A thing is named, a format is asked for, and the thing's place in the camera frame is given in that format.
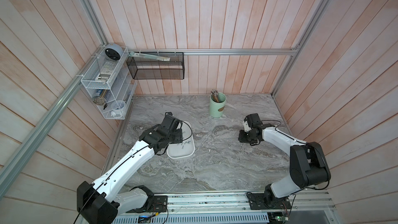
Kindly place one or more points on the flat packaged item on basket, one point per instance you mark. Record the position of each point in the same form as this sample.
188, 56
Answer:
148, 56

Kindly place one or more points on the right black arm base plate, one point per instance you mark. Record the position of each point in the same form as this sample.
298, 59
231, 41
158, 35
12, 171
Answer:
266, 201

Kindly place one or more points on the aluminium front frame rails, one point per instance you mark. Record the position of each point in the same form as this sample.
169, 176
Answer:
228, 207

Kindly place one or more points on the round grey alarm clock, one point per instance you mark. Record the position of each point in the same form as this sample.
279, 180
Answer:
114, 52

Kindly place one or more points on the white rectangular storage box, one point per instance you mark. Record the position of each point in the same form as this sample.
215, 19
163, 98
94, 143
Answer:
175, 151

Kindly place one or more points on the horizontal aluminium wall rail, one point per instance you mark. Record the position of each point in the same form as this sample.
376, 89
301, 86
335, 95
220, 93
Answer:
225, 52

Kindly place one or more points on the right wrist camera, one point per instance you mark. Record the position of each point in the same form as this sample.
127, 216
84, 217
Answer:
246, 127

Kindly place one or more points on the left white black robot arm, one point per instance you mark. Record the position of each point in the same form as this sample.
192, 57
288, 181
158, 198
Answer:
101, 201

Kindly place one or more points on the green pen holder cup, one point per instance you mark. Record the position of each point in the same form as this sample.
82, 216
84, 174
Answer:
216, 108

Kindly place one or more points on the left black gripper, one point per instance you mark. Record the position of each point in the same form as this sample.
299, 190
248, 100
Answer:
179, 137

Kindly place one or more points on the white wire wall shelf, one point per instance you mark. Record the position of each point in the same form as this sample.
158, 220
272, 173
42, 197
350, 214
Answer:
107, 80

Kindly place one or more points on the black wire mesh basket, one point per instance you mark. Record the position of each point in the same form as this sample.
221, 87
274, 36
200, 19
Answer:
146, 69

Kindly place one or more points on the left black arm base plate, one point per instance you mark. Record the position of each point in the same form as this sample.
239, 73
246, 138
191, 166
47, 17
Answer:
158, 203

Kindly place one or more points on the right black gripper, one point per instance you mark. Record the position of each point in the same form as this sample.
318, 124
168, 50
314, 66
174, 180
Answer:
241, 138

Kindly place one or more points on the pens in green cup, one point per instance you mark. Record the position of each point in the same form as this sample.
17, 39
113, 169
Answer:
215, 96

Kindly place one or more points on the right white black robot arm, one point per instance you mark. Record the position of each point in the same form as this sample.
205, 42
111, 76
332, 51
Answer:
308, 166

